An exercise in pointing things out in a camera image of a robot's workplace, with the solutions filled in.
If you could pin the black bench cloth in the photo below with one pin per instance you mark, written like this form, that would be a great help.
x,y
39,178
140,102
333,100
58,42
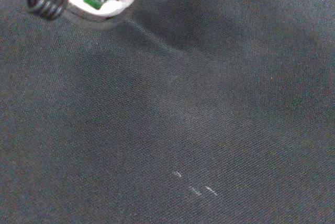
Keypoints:
x,y
167,119

